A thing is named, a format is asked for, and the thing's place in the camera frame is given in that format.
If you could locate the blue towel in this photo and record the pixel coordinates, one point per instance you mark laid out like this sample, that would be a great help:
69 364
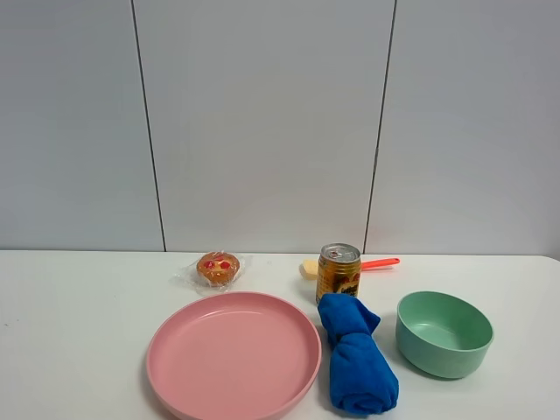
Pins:
361 381

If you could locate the gold energy drink can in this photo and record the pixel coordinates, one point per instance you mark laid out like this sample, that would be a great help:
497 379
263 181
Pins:
339 270

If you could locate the wrapped muffin with red topping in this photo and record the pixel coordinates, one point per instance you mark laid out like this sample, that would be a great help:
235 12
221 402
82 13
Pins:
215 272

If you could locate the pink plastic plate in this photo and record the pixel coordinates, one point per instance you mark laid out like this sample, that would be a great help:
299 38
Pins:
237 355

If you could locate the green plastic bowl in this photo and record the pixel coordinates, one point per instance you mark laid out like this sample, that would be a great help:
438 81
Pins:
442 335

